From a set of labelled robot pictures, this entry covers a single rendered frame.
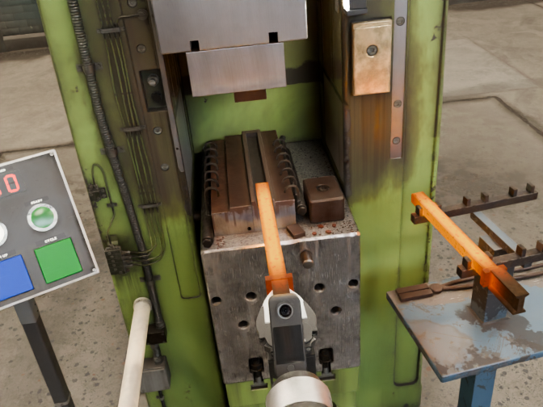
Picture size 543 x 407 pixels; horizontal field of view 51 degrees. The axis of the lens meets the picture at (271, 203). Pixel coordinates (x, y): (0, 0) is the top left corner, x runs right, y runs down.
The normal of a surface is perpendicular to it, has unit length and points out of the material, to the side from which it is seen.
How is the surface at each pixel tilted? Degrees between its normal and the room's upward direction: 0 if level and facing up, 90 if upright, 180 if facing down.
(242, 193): 0
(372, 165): 90
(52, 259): 60
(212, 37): 90
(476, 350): 0
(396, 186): 90
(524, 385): 0
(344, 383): 90
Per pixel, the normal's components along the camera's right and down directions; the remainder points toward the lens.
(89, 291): -0.08, -0.86
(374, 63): 0.10, 0.51
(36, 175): 0.40, -0.07
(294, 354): 0.04, 0.00
